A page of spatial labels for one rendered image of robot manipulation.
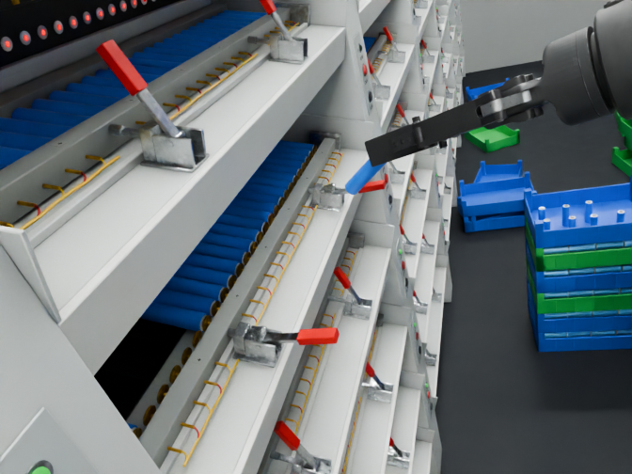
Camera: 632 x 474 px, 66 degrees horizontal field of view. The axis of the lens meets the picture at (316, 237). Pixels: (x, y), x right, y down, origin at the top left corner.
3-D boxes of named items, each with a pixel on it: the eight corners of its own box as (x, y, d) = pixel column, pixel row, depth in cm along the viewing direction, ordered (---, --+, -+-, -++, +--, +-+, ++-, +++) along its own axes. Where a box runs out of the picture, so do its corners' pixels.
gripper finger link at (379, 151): (429, 148, 51) (425, 149, 51) (374, 165, 56) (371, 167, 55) (420, 120, 51) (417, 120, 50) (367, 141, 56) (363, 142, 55)
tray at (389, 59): (413, 60, 137) (419, 7, 129) (378, 151, 89) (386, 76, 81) (342, 55, 141) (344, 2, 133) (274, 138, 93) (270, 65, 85)
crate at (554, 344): (625, 303, 161) (627, 284, 157) (648, 348, 144) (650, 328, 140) (528, 308, 169) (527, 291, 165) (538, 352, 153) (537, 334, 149)
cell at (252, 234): (213, 231, 60) (262, 240, 59) (206, 239, 58) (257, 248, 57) (211, 218, 59) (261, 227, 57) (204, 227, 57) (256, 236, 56)
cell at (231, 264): (189, 260, 55) (243, 271, 54) (181, 271, 54) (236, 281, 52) (187, 248, 54) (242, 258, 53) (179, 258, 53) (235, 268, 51)
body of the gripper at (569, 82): (603, 26, 43) (501, 69, 49) (582, 22, 37) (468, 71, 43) (624, 108, 44) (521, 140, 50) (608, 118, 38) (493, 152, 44)
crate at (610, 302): (629, 264, 153) (631, 244, 148) (654, 308, 136) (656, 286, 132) (526, 273, 161) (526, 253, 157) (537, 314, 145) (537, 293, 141)
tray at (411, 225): (430, 182, 157) (437, 142, 148) (410, 310, 109) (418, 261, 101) (368, 174, 161) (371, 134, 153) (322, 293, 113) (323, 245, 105)
